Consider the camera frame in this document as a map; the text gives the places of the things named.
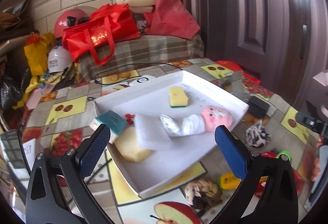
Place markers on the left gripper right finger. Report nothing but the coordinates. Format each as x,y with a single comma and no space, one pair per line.
278,202

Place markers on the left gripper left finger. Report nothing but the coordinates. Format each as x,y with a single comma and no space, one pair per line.
45,201

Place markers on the zebra print scrunchie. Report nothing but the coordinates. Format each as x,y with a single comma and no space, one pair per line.
256,135

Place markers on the pale yellow sponge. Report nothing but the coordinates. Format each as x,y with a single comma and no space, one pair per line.
128,147

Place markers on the teal covered sponge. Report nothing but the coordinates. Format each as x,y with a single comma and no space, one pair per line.
114,121

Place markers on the pink plush toy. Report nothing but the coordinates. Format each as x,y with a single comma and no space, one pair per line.
216,116

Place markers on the white glove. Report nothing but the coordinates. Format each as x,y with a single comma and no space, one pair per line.
187,126

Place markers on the white foam block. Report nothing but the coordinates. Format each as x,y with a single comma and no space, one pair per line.
150,133

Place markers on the yellow green scrub sponge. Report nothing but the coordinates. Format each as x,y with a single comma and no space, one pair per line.
177,97

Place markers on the person's right hand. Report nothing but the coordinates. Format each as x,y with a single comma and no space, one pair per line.
316,170

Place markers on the black power adapter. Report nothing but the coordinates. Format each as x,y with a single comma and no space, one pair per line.
257,107

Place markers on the small white card stand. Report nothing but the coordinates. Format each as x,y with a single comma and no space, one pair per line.
234,80

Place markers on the white cardboard box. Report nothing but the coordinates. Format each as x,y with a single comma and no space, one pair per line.
151,98

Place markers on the white helmet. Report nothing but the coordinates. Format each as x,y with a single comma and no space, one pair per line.
59,59

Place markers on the yellow gift bag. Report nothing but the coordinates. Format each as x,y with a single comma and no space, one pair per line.
36,50

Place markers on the red tote bag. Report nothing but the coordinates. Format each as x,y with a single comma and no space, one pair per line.
106,26

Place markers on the dark red cloth bag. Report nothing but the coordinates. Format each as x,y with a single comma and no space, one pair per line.
171,18

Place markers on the plaid covered bench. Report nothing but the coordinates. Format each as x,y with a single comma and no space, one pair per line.
141,52

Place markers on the red helmet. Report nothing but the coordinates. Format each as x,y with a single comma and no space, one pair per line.
68,19

